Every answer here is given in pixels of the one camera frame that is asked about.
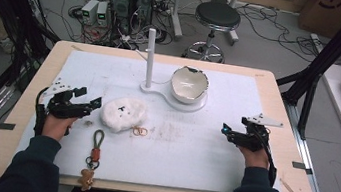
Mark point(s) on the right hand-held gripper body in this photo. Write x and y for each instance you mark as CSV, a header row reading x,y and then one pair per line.
x,y
252,136

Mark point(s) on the thin wooden stick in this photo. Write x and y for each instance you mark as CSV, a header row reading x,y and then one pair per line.
x,y
290,191

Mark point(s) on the black tape strip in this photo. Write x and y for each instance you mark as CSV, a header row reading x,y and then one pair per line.
x,y
301,167
6,126

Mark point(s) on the orange rubber bands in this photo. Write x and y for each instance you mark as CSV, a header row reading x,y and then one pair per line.
x,y
140,131

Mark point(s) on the black round stool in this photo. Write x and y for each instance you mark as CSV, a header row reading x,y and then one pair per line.
x,y
217,15

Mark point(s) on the wooden table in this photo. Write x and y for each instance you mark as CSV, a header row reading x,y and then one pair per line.
x,y
286,166

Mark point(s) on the white stand with pole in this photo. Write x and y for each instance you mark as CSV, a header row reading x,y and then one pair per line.
x,y
150,56

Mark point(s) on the white shell-shaped bowl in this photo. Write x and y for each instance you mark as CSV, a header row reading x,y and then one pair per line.
x,y
188,85

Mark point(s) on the white fluffy plush pouch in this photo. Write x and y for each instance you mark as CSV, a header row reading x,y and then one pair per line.
x,y
123,114

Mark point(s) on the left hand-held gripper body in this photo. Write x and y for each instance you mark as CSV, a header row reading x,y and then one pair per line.
x,y
64,107

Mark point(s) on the black computer tower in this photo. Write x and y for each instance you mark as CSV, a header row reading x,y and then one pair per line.
x,y
121,5
144,1

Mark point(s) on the person's right hand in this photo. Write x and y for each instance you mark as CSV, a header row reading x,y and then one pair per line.
x,y
254,158

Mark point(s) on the grey power supply unit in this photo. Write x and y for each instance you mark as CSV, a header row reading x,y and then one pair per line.
x,y
102,13
89,11

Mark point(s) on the person's left hand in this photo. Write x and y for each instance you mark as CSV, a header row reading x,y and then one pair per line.
x,y
56,126

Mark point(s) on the white foam mat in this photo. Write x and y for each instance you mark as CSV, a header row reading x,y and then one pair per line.
x,y
184,151

